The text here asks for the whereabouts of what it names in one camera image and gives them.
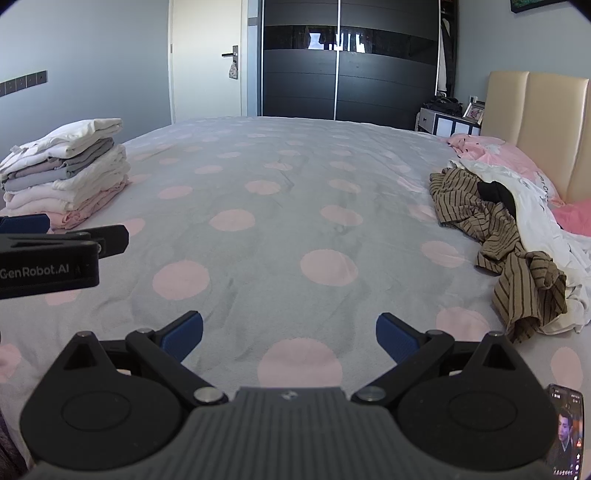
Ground white nightstand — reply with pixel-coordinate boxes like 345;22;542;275
414;107;483;137

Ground framed wall picture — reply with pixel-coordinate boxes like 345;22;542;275
509;0;568;14

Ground smartphone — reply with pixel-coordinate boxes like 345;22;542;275
542;383;587;480

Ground stack of folded clothes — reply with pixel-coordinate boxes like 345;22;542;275
0;117;131;232

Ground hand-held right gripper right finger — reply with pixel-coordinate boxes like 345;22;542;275
352;312;520;407

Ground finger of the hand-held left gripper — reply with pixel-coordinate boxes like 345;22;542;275
90;224;130;258
0;213;51;234

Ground light pink quilt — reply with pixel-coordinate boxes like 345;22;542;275
445;131;566;208

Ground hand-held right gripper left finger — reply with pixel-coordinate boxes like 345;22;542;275
62;310;229;407

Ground white door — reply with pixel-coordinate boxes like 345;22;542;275
168;0;250;124

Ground black sliding-door wardrobe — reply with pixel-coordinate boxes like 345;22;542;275
261;0;441;131

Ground black bag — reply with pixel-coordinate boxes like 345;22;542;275
422;95;464;116

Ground white garment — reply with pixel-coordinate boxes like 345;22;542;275
450;158;591;259

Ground hanging clothes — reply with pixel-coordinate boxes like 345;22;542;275
436;0;460;97

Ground brown striped garment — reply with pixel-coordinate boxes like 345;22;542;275
428;167;568;343

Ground beige padded headboard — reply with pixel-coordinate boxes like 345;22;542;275
480;70;591;206

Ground grey wall switch panel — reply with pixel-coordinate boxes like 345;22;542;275
0;70;48;97

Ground purple fleece robe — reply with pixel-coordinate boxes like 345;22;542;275
0;406;28;480

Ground black garment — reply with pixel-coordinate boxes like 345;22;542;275
477;181;518;217

